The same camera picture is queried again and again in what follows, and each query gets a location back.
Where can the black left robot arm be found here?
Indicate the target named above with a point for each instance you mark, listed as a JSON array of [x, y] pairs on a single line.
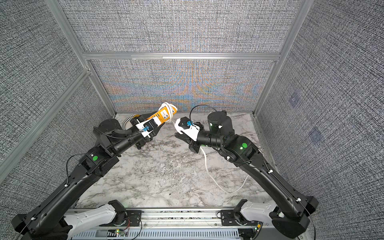
[[50, 221]]

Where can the white slotted cable duct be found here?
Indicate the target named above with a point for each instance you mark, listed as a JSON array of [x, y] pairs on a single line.
[[159, 234]]

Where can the orange power strip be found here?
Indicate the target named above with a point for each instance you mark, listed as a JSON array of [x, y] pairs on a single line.
[[165, 113]]

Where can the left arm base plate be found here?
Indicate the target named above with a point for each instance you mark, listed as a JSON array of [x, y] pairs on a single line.
[[124, 217]]

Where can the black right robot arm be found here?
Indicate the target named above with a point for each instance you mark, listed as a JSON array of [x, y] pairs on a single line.
[[292, 215]]

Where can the aluminium front rail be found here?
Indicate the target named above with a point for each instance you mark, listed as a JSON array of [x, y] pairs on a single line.
[[168, 217]]

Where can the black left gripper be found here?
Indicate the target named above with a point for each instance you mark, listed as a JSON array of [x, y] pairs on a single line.
[[134, 120]]

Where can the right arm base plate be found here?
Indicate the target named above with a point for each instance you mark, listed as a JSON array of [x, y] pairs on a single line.
[[234, 217]]

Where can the white patterned bowl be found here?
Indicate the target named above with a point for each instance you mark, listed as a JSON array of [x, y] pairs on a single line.
[[130, 122]]

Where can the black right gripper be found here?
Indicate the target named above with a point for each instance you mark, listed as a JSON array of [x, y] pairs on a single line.
[[194, 143]]

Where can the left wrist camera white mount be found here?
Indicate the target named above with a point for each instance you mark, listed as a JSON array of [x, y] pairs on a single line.
[[148, 127]]

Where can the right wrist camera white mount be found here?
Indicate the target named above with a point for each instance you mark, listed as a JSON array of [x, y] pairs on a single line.
[[184, 126]]

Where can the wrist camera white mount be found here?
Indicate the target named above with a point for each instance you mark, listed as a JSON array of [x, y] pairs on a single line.
[[184, 126], [148, 127]]

